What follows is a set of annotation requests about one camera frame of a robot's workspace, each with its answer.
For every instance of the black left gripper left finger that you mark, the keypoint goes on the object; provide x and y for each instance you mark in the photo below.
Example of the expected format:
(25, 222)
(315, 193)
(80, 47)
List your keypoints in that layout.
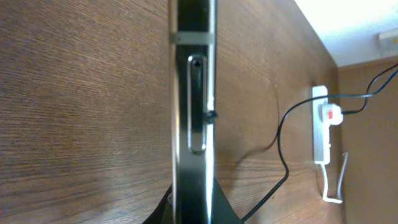
(163, 213)

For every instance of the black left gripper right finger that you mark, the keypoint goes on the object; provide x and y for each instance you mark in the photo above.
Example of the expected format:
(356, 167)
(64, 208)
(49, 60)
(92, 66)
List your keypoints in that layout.
(222, 211)

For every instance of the black Galaxy flip phone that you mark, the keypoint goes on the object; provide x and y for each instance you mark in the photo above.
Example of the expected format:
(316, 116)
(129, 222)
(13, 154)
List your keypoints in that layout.
(192, 49)

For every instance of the white USB charger plug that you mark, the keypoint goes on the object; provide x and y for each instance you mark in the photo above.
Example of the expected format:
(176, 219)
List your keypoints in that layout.
(331, 114)

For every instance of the white power strip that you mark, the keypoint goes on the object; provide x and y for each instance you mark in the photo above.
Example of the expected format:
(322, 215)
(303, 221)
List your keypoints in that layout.
(321, 134)

